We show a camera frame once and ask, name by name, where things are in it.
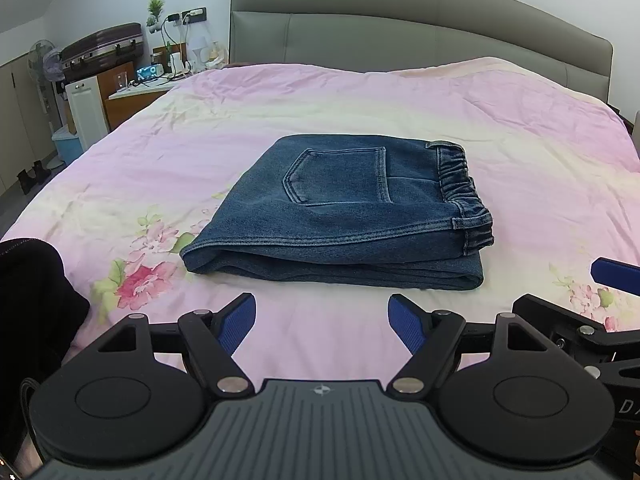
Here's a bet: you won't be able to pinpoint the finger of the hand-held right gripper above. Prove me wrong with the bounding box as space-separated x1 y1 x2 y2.
512 293 640 362
590 257 640 297

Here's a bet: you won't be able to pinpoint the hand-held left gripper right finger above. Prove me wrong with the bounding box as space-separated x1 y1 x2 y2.
387 293 559 396

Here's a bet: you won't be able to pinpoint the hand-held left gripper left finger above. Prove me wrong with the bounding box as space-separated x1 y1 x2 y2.
96 292 257 399

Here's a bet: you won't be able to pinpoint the blue denim pants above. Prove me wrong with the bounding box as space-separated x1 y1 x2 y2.
180 134 496 292

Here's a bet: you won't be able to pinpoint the person's black garment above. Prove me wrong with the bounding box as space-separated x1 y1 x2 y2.
0 239 91 463

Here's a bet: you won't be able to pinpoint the pink floral blanket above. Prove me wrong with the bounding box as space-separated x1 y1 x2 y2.
0 56 640 377

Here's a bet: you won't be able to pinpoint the light blue bin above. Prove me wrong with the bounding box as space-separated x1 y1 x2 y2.
51 125 85 166

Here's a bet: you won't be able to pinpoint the wooden nightstand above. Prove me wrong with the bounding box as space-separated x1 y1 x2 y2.
97 60 182 134

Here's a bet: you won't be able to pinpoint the white small cabinet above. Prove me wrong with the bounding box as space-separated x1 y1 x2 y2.
65 77 110 151

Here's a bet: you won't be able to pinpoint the white table lamp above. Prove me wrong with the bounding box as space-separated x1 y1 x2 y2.
192 37 212 72

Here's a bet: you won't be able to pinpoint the beige wardrobe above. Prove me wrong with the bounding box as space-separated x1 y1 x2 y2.
0 55 52 192

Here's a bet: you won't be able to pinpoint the grey padded bed headboard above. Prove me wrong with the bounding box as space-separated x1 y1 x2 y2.
229 0 615 107

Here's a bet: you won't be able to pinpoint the dark purple suitcase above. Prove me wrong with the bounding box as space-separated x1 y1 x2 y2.
60 22 146 84

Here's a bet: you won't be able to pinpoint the green potted plant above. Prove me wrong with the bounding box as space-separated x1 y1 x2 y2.
146 0 167 34

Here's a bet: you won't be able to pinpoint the white standing fan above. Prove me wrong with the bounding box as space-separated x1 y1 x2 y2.
27 39 66 168

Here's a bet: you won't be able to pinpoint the black cable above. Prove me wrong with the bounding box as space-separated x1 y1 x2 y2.
19 379 40 413

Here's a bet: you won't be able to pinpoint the wall power socket with plugs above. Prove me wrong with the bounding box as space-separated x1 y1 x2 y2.
167 7 207 25

